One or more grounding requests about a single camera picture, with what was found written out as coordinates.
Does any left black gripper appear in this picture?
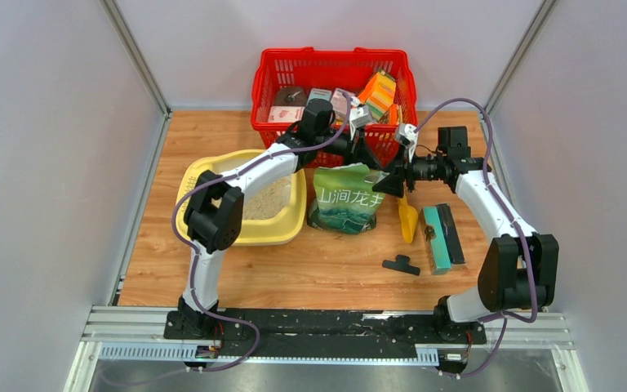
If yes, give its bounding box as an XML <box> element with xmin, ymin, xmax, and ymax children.
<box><xmin>315</xmin><ymin>124</ymin><xmax>382</xmax><ymax>172</ymax></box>

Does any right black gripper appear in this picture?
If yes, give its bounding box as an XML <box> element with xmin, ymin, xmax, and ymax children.
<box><xmin>372</xmin><ymin>142</ymin><xmax>446</xmax><ymax>198</ymax></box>

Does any yellow plastic scoop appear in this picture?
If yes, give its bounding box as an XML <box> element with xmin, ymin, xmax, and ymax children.
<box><xmin>398</xmin><ymin>195</ymin><xmax>419</xmax><ymax>243</ymax></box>

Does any green litter bag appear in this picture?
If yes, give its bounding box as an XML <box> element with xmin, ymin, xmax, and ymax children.
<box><xmin>306</xmin><ymin>163</ymin><xmax>386</xmax><ymax>235</ymax></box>

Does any black bag clip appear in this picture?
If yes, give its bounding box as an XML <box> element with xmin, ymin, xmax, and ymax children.
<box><xmin>381</xmin><ymin>254</ymin><xmax>420</xmax><ymax>276</ymax></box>

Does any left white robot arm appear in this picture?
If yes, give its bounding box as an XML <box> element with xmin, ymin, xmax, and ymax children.
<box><xmin>172</xmin><ymin>98</ymin><xmax>378</xmax><ymax>339</ymax></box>

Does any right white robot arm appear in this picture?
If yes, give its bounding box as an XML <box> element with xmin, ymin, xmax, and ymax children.
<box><xmin>373</xmin><ymin>123</ymin><xmax>559</xmax><ymax>342</ymax></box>

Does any pink grey small box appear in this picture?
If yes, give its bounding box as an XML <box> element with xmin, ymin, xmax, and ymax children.
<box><xmin>330</xmin><ymin>88</ymin><xmax>355</xmax><ymax>120</ymax></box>

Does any teal small box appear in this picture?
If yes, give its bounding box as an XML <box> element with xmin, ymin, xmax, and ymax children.
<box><xmin>307</xmin><ymin>88</ymin><xmax>332</xmax><ymax>102</ymax></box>

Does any white red small box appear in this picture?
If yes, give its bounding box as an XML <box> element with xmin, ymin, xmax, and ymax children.
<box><xmin>267</xmin><ymin>106</ymin><xmax>305</xmax><ymax>123</ymax></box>

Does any teal rectangular box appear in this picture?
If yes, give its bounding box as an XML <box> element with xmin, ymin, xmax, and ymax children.
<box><xmin>422</xmin><ymin>207</ymin><xmax>451</xmax><ymax>275</ymax></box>

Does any dark brown box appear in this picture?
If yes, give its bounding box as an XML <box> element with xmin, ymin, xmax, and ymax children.
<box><xmin>272</xmin><ymin>86</ymin><xmax>308</xmax><ymax>107</ymax></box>

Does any yellow litter box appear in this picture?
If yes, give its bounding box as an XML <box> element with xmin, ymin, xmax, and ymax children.
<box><xmin>176</xmin><ymin>149</ymin><xmax>307</xmax><ymax>246</ymax></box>

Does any orange small packet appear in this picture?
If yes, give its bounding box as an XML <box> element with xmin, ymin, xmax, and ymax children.
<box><xmin>382</xmin><ymin>103</ymin><xmax>403</xmax><ymax>126</ymax></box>

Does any orange green striped sponge pack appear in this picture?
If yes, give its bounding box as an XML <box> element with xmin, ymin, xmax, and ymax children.
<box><xmin>358</xmin><ymin>69</ymin><xmax>397</xmax><ymax>121</ymax></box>

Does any red plastic shopping basket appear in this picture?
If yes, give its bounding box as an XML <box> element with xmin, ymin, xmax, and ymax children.
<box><xmin>251</xmin><ymin>47</ymin><xmax>417</xmax><ymax>146</ymax></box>

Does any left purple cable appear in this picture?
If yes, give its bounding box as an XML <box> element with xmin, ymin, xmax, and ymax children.
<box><xmin>170</xmin><ymin>94</ymin><xmax>355</xmax><ymax>374</ymax></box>

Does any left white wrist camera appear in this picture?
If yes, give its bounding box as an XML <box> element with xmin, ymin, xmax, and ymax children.
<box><xmin>349</xmin><ymin>104</ymin><xmax>374</xmax><ymax>140</ymax></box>

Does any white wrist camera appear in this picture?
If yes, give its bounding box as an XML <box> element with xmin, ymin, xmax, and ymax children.
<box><xmin>394</xmin><ymin>123</ymin><xmax>418</xmax><ymax>163</ymax></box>
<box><xmin>349</xmin><ymin>104</ymin><xmax>374</xmax><ymax>140</ymax></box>

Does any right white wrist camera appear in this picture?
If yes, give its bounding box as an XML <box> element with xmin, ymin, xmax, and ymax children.
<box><xmin>394</xmin><ymin>123</ymin><xmax>418</xmax><ymax>163</ymax></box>

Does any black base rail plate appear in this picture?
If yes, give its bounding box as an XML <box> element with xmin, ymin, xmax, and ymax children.
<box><xmin>163</xmin><ymin>308</ymin><xmax>487</xmax><ymax>360</ymax></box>

